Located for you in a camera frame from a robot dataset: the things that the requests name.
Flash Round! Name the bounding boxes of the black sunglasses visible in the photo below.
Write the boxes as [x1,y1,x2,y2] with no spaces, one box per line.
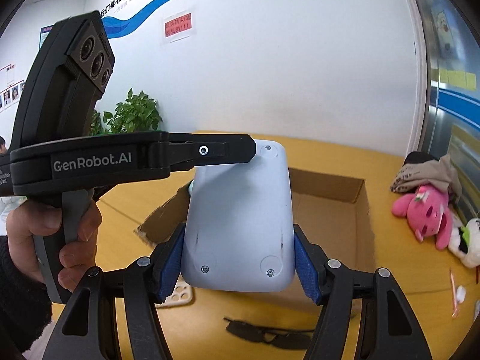
[224,317,314,350]

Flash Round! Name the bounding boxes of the white power adapter block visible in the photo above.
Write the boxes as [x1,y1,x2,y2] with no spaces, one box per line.
[181,140,295,293]

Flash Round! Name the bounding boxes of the black sleeve left forearm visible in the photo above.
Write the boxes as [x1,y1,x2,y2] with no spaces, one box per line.
[1,236,52,354]

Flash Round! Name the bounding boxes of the person's left hand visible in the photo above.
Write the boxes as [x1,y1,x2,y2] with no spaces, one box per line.
[6,200,103,292]

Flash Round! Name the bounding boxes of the green potted plant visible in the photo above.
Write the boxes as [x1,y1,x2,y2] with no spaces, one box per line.
[89,88,163,136]

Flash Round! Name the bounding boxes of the beige phone case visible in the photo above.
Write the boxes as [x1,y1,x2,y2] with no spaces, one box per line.
[155,275,194,309]

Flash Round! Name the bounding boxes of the pink plush toy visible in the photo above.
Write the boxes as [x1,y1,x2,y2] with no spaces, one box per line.
[391,184,453,250]

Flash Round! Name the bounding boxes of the white green panda plush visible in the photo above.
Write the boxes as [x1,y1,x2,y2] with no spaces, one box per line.
[448,218,480,268]

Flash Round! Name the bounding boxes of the grey beige folded cloth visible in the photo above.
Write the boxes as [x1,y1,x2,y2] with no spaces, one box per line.
[390,151,462,203]

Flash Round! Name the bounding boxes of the red paper wall notice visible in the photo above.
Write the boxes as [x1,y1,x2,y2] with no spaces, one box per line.
[162,10,196,43]

